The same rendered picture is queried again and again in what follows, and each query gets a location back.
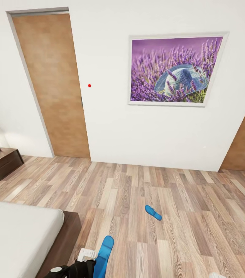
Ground sandal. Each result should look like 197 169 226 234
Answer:
145 205 162 220
93 236 114 278

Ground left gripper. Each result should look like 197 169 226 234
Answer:
73 259 96 278

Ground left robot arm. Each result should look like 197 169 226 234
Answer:
43 248 98 278

